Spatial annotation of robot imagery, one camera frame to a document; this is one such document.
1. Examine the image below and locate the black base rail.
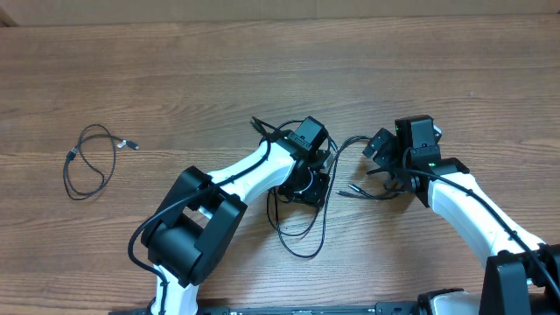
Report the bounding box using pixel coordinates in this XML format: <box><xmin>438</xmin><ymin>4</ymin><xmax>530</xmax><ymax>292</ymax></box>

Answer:
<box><xmin>108</xmin><ymin>301</ymin><xmax>421</xmax><ymax>315</ymax></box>

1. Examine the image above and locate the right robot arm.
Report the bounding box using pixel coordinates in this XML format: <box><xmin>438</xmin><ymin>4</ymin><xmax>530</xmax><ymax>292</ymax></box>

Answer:
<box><xmin>363</xmin><ymin>115</ymin><xmax>559</xmax><ymax>314</ymax></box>

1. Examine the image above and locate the black short usb cable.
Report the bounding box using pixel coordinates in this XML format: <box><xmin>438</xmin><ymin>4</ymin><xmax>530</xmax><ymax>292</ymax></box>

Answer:
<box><xmin>62</xmin><ymin>123</ymin><xmax>141</xmax><ymax>202</ymax></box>

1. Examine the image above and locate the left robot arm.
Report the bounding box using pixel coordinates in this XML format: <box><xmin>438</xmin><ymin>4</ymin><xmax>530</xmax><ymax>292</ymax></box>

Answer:
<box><xmin>131</xmin><ymin>116</ymin><xmax>333</xmax><ymax>314</ymax></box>

